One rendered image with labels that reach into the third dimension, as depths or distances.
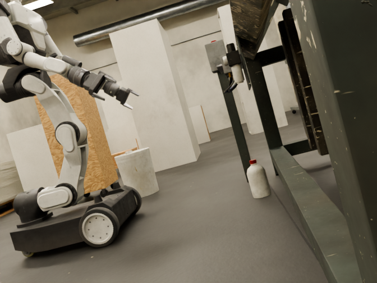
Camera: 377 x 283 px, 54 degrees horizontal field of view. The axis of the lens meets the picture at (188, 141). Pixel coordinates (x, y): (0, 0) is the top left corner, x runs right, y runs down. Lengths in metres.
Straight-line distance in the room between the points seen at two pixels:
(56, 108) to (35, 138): 2.80
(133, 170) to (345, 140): 2.75
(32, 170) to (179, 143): 1.89
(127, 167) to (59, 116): 0.99
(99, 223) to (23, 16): 1.17
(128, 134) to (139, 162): 3.32
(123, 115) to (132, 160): 3.40
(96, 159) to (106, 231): 1.72
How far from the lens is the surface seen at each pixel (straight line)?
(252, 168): 1.99
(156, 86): 4.48
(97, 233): 1.98
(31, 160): 5.04
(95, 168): 3.62
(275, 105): 5.97
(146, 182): 3.03
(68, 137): 2.13
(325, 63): 0.31
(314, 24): 0.31
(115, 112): 6.39
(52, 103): 2.20
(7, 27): 2.12
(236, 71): 1.77
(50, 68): 1.92
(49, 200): 2.23
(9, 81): 2.32
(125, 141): 6.33
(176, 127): 4.44
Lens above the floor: 0.50
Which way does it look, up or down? 3 degrees down
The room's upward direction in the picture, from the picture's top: 16 degrees counter-clockwise
